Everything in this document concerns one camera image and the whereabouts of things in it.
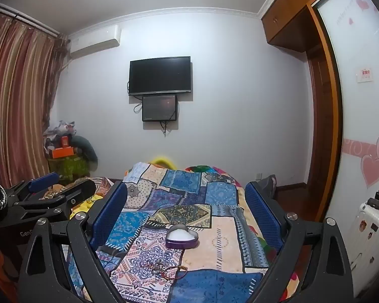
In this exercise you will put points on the white door label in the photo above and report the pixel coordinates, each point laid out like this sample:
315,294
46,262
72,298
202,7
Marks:
364,75

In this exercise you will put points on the dark bag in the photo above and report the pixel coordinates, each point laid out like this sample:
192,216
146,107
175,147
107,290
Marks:
267,184

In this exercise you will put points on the purple heart-shaped jewelry box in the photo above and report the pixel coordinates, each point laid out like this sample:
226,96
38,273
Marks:
177,244

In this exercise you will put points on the small black object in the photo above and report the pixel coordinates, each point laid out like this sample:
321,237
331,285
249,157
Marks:
374,202

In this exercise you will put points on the black wall television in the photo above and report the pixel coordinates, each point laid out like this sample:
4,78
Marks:
159,75

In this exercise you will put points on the green patterned bag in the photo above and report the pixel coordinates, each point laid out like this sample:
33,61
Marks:
69,166

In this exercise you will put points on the striped red curtain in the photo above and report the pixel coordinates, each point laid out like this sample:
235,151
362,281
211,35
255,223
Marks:
19,85

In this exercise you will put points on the small black wall monitor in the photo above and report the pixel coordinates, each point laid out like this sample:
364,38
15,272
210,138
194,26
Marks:
159,108

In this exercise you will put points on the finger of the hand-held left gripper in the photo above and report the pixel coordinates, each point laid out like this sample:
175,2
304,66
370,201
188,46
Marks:
44,182
80,191

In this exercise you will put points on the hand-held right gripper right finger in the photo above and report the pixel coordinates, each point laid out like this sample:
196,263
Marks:
265,217

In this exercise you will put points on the orange box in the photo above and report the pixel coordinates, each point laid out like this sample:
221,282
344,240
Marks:
61,152

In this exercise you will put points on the white suitcase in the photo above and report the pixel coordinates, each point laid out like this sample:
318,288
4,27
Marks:
369,246

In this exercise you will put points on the white wardrobe door with hearts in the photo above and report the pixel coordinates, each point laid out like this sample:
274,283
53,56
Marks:
360,126

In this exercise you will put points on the white air conditioner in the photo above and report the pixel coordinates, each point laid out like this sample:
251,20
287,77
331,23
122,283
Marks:
94,42

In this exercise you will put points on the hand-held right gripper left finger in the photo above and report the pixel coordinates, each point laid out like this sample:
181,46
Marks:
112,217

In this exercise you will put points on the dark green cushion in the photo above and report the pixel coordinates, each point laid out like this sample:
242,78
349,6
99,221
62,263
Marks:
87,151

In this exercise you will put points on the orange patterned pillow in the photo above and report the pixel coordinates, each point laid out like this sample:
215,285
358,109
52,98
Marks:
63,187

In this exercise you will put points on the multicolour bed sheet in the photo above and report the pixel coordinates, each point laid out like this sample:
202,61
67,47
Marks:
199,168

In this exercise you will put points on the patchwork printed blanket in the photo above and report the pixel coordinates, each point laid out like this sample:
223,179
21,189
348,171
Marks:
192,202

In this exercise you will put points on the wooden overhead cabinet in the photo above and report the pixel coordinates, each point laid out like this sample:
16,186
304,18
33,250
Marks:
287,9

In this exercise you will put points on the wrapped bouquet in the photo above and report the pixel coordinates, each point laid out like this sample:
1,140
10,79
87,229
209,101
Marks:
61,129

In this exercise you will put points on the yellow fabric item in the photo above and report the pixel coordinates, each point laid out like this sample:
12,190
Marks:
162,160

